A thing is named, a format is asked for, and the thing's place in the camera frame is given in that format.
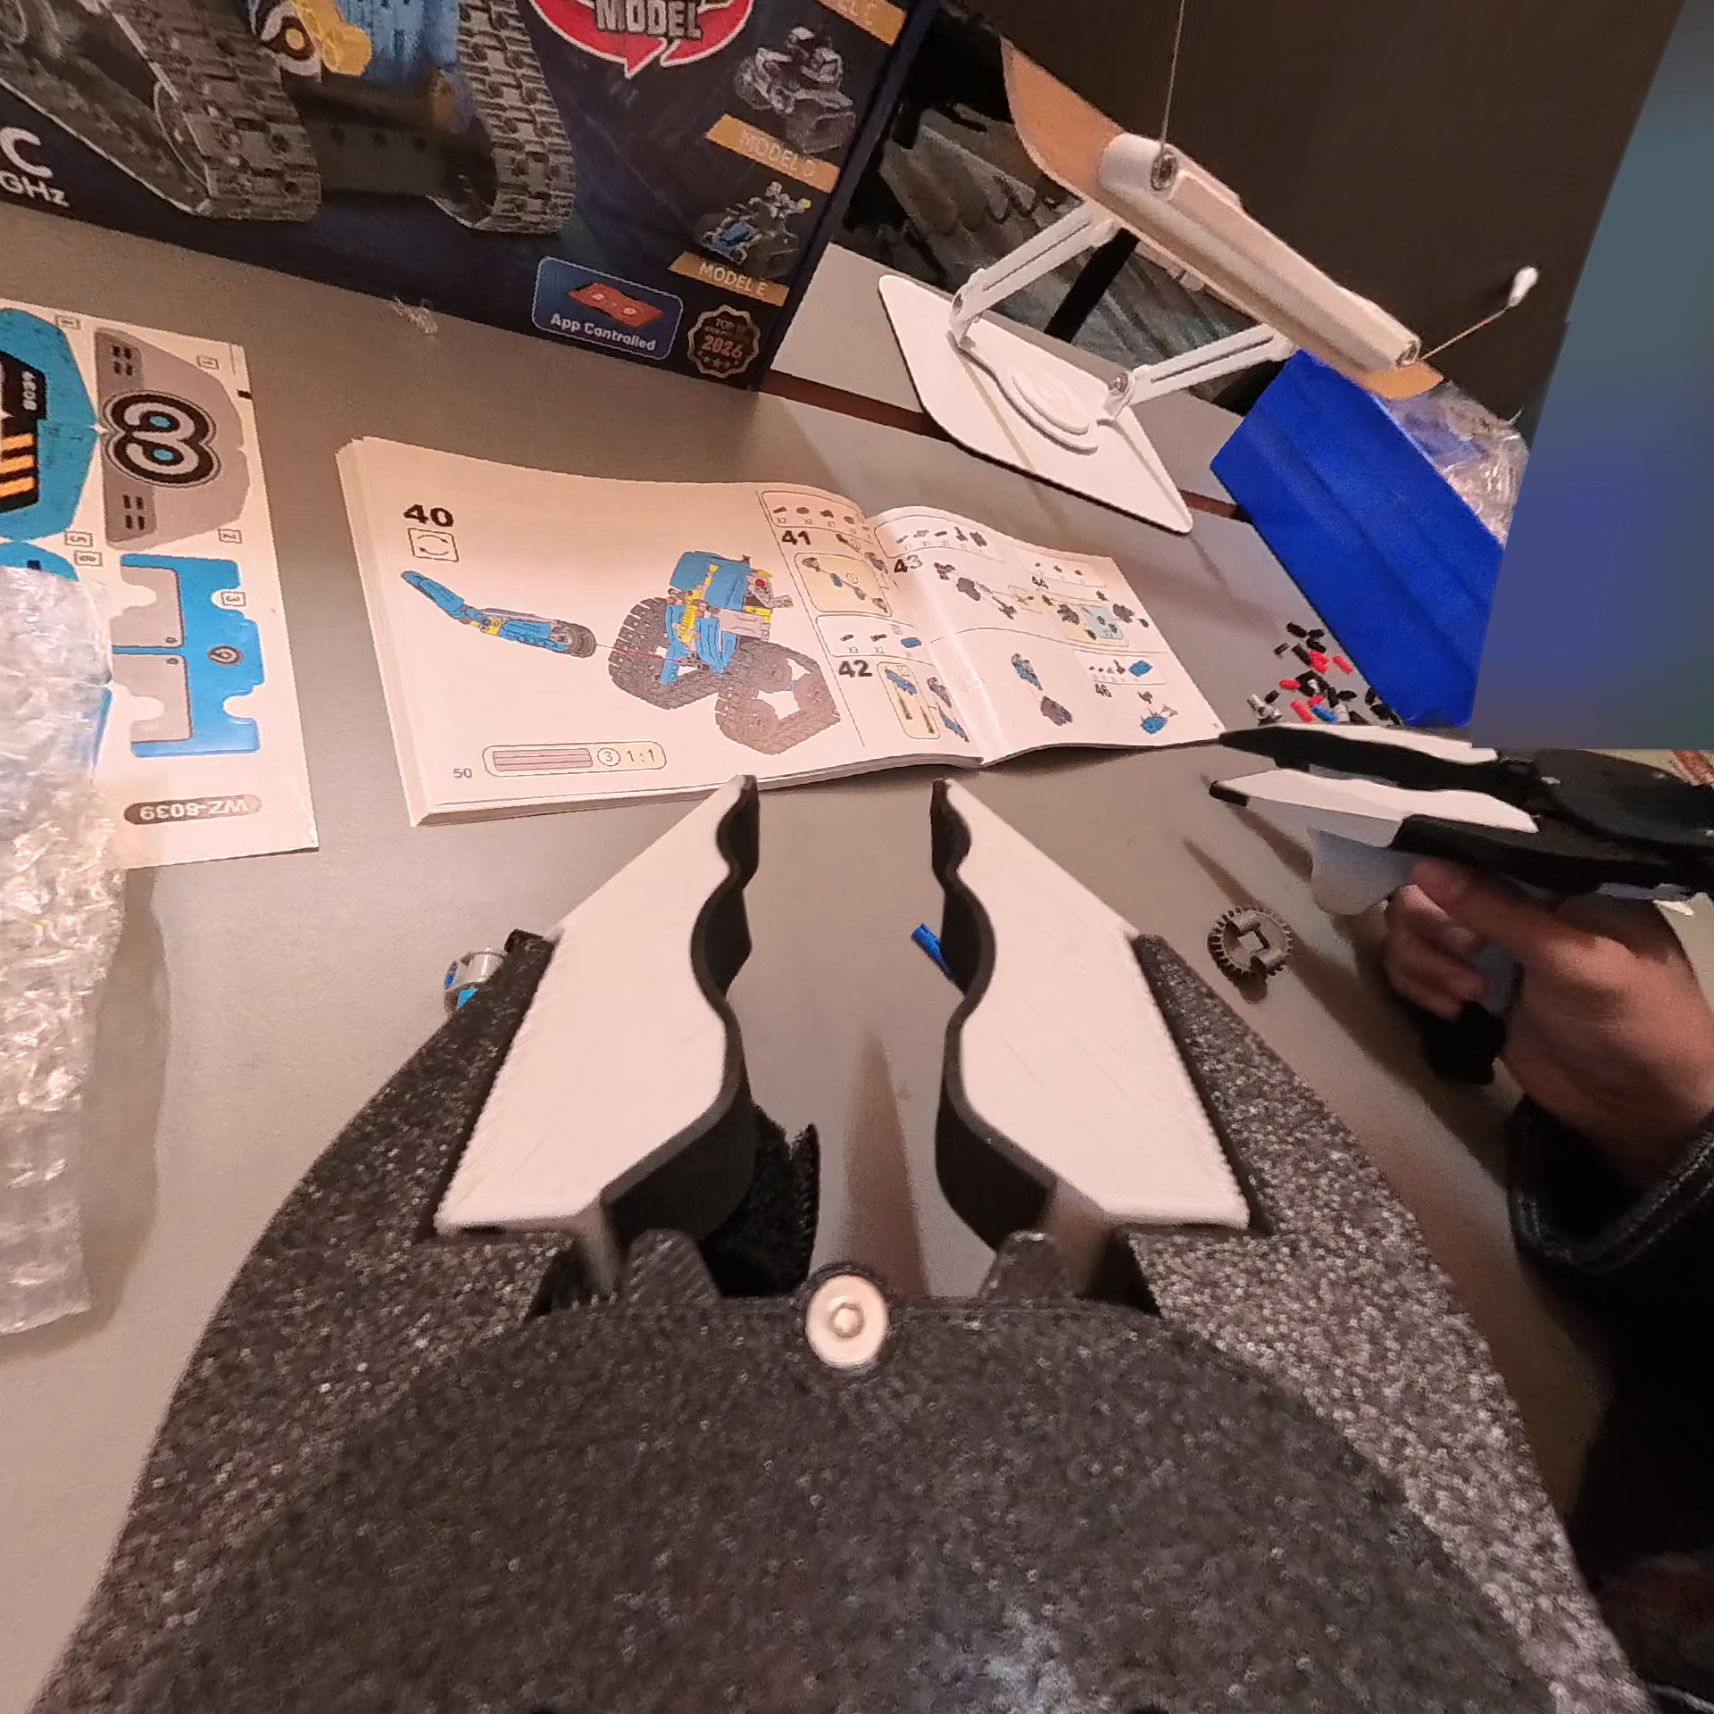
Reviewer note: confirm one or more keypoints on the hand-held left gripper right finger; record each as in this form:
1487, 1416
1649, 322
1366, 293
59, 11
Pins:
1099, 1072

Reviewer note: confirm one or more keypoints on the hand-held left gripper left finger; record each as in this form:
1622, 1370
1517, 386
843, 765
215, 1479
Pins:
602, 1072

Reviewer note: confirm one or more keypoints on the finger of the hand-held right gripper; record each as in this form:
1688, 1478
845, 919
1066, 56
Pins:
1407, 754
1366, 807

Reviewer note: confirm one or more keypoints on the blue connector pin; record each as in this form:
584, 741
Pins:
928, 947

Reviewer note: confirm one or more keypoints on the person's right forearm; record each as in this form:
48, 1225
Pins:
1633, 1233

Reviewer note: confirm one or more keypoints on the grey desk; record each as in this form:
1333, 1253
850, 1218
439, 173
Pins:
402, 937

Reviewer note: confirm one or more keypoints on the black desk partition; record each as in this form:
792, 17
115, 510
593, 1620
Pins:
1338, 133

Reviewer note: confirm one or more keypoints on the person's right hand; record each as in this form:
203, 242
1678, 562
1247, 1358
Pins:
1607, 990

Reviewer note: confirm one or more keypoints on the pile of small pins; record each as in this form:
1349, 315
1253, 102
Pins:
1318, 675

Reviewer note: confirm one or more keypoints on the small grey blue part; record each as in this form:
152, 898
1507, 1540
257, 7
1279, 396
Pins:
471, 978

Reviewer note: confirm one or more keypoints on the black gear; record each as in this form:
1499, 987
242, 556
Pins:
1245, 958

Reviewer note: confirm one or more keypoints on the blue plastic bin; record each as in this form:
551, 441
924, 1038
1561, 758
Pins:
1353, 536

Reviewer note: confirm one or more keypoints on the clear plastic bag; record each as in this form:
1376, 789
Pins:
1474, 455

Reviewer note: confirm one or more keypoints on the open instruction booklet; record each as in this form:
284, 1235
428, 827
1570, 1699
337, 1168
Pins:
535, 697

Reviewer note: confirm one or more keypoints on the short metal rod white tip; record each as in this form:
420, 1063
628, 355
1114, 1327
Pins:
1525, 282

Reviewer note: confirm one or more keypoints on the bubble wrap bag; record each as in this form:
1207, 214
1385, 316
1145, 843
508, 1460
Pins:
54, 937

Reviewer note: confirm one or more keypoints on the blue sticker sheet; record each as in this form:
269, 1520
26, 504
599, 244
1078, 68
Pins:
174, 536

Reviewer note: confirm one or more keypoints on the long metal rod white tip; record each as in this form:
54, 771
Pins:
1175, 80

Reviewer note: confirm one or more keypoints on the dark blue robot kit box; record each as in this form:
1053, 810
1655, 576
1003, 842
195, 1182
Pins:
402, 162

